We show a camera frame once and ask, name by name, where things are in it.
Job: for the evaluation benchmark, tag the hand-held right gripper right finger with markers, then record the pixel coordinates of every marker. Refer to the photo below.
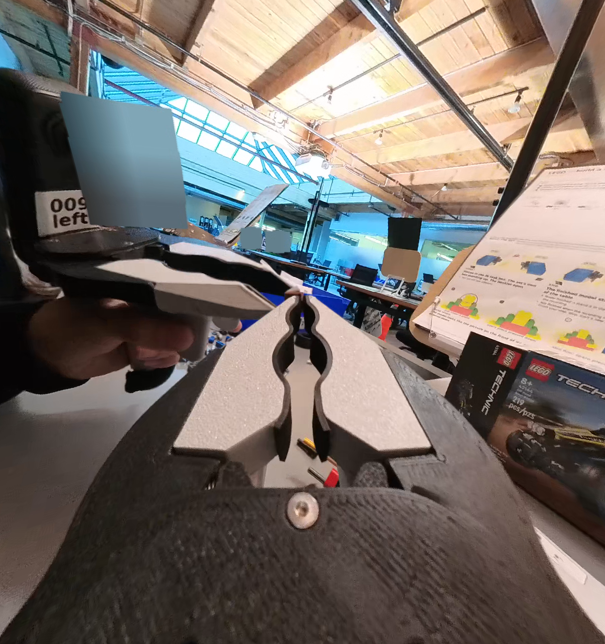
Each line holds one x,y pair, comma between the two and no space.
370,397

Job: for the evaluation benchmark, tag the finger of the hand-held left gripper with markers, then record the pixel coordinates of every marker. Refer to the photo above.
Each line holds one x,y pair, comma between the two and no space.
222,254
201,297

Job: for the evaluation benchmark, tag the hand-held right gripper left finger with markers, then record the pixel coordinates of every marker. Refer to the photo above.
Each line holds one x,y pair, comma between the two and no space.
232,397

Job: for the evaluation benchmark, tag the lego chassis assembly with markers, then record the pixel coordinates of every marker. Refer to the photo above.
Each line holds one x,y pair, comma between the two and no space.
331,477

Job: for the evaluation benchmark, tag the lego set box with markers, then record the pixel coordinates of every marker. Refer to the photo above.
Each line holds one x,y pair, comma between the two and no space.
559,427

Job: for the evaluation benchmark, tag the person's left hand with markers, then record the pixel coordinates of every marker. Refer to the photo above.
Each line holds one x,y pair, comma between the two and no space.
106,337

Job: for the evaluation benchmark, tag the leaning display board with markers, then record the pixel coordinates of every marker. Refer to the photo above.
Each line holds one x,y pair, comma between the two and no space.
252,211

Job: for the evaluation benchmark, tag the blue storage bin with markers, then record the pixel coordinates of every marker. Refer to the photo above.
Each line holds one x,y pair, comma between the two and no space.
332,304

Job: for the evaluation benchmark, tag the background wooden desk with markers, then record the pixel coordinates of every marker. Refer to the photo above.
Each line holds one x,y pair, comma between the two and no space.
378,294

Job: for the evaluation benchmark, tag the white ceiling projector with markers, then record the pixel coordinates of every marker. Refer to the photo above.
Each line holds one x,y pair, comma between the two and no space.
312,162

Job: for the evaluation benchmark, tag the tan cardboard panel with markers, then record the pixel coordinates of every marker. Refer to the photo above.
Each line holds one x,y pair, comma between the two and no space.
400,264

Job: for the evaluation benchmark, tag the black square panel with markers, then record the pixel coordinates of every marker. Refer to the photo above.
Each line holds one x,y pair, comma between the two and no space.
404,232

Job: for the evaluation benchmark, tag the instruction sheet on cardboard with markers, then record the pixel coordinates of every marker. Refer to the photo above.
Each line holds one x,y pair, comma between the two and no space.
559,241

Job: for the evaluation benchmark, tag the ceiling spot lamp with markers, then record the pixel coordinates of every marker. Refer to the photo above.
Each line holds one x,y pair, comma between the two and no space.
515,104

